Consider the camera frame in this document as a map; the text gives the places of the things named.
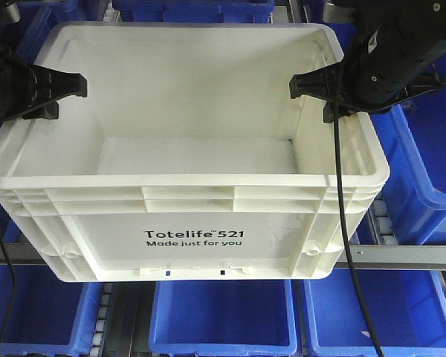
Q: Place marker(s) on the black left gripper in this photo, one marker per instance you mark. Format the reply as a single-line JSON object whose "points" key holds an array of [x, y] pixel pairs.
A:
{"points": [[23, 84]]}

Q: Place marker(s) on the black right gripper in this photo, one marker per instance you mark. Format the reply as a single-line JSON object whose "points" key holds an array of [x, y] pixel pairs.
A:
{"points": [[382, 72]]}

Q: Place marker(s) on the white Totelife plastic tote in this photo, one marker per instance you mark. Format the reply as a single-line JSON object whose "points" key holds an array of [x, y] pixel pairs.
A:
{"points": [[187, 160]]}

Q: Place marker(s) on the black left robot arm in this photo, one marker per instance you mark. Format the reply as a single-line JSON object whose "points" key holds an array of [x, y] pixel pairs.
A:
{"points": [[8, 15]]}

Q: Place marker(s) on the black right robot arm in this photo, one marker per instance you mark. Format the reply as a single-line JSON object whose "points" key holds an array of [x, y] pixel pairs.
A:
{"points": [[420, 19]]}

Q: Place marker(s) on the blue bin right shelf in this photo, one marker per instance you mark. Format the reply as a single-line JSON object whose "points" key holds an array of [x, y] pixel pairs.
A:
{"points": [[414, 143]]}

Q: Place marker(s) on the blue bin below left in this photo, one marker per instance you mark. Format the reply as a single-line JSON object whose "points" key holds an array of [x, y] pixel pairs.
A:
{"points": [[51, 317]]}

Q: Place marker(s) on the blue bin below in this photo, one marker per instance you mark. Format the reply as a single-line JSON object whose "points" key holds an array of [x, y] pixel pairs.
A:
{"points": [[407, 308], [223, 318], [51, 317]]}

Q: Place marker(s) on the blue bin below right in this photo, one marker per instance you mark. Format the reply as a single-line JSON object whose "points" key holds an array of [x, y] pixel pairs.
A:
{"points": [[407, 308]]}

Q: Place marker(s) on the blue bin below centre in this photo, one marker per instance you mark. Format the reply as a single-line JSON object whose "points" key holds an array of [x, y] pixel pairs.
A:
{"points": [[223, 318]]}

